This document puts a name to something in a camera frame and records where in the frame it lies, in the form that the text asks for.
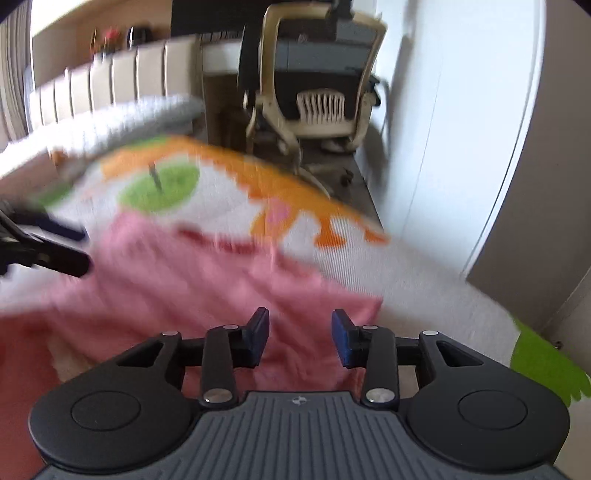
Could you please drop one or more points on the grey textured pillow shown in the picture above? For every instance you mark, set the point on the grey textured pillow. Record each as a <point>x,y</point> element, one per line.
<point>101,131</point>

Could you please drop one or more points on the black monitor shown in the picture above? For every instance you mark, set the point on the black monitor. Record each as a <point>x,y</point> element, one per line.
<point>215,16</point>

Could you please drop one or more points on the grey curtain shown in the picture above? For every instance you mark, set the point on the grey curtain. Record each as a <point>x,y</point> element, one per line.
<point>15,56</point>

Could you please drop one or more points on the red potted plant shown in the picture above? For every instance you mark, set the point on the red potted plant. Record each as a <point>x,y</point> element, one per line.
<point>105,41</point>

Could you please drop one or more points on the beige mesh office chair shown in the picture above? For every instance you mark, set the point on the beige mesh office chair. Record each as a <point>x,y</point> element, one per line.
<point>307,75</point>

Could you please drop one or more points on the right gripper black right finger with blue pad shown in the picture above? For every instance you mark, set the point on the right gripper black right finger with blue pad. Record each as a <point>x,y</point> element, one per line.
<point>458,404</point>

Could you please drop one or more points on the black round speaker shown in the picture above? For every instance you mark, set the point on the black round speaker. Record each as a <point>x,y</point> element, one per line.
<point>138,35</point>

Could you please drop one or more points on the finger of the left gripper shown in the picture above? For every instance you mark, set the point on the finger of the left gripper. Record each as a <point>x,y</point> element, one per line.
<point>60,223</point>
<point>60,258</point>

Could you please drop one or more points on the beige padded headboard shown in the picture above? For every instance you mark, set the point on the beige padded headboard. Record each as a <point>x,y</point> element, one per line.
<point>159,69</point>

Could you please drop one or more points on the cartoon print bed quilt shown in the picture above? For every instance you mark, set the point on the cartoon print bed quilt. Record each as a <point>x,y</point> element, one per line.
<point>177,182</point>

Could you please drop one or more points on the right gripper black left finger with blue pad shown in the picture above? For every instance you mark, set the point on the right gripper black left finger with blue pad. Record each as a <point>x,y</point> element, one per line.
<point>135,408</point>

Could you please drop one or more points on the white desk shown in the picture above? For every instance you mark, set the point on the white desk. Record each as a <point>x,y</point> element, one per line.
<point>221,58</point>

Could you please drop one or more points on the pink ribbed knit cardigan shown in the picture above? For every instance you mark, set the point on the pink ribbed knit cardigan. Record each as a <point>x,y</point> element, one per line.
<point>148,279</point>

